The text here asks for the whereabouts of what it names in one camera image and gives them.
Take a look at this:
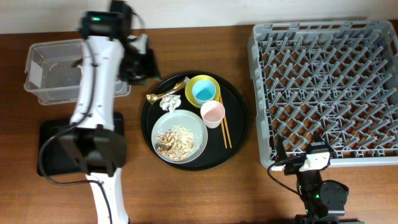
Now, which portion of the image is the white tissue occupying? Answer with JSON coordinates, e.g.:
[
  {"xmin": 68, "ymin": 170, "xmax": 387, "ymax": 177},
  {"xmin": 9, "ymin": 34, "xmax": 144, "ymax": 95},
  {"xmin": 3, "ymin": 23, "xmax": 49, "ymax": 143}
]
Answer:
[{"xmin": 159, "ymin": 95, "xmax": 181, "ymax": 113}]

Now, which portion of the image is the grey round plate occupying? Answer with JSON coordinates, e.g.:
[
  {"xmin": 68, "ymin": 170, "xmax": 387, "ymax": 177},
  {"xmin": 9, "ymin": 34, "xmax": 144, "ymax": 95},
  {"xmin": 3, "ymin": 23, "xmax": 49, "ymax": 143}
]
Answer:
[{"xmin": 150, "ymin": 110, "xmax": 208, "ymax": 165}]

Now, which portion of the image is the yellow plastic bowl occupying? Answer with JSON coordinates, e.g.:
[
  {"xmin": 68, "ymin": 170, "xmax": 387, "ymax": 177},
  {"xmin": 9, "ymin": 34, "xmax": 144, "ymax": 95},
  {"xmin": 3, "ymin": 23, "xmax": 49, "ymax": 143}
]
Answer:
[{"xmin": 185, "ymin": 75, "xmax": 220, "ymax": 108}]

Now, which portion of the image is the light blue plastic cup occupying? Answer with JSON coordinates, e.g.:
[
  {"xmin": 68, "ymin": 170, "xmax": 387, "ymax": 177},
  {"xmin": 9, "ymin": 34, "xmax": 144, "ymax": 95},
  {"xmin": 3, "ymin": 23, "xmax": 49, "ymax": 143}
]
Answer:
[{"xmin": 192, "ymin": 80, "xmax": 216, "ymax": 104}]

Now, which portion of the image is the pink plastic cup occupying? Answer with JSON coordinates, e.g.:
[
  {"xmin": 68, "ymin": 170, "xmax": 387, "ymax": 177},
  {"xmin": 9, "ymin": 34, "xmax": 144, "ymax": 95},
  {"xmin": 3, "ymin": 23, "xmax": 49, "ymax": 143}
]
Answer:
[{"xmin": 200, "ymin": 101, "xmax": 225, "ymax": 129}]

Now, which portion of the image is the food scraps and rice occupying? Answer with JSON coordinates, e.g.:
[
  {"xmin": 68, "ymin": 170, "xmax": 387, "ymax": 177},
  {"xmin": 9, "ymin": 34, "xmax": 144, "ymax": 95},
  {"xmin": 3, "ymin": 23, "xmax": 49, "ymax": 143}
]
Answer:
[{"xmin": 155, "ymin": 125, "xmax": 195, "ymax": 162}]

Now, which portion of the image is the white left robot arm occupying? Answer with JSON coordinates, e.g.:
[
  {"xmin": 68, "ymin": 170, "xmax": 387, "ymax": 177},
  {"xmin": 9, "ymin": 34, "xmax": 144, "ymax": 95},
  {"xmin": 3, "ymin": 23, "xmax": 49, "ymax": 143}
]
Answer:
[{"xmin": 57, "ymin": 1, "xmax": 160, "ymax": 223}]

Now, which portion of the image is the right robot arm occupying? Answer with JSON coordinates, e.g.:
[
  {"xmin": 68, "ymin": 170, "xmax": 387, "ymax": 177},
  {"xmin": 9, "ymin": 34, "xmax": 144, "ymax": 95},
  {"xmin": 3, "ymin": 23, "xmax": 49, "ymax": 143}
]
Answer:
[{"xmin": 274, "ymin": 133, "xmax": 349, "ymax": 223}]

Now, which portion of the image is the grey dishwasher rack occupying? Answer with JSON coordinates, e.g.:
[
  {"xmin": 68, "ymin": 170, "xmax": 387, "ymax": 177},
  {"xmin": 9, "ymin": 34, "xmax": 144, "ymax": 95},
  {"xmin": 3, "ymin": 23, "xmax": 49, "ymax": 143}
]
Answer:
[{"xmin": 248, "ymin": 21, "xmax": 397, "ymax": 167}]

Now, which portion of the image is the wooden chopstick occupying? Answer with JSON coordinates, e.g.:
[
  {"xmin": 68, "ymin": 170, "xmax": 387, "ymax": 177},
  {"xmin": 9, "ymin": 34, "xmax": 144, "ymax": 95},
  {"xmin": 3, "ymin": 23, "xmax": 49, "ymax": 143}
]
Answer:
[
  {"xmin": 218, "ymin": 94, "xmax": 228, "ymax": 149},
  {"xmin": 219, "ymin": 94, "xmax": 233, "ymax": 149}
]

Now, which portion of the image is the round black tray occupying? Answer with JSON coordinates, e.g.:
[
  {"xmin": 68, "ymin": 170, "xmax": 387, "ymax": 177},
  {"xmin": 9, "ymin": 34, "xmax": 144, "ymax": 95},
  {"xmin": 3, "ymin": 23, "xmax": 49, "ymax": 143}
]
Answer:
[{"xmin": 141, "ymin": 71, "xmax": 249, "ymax": 171}]

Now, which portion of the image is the clear plastic bin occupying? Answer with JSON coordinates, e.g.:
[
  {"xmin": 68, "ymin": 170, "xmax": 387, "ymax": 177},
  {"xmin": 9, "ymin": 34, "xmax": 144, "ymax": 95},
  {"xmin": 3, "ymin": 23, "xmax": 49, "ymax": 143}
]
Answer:
[{"xmin": 24, "ymin": 36, "xmax": 131, "ymax": 111}]

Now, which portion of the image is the black rectangular tray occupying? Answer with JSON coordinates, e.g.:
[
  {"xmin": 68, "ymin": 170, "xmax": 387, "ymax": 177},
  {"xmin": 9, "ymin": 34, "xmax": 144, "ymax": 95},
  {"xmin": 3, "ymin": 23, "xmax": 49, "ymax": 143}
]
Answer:
[{"xmin": 39, "ymin": 112, "xmax": 124, "ymax": 176}]

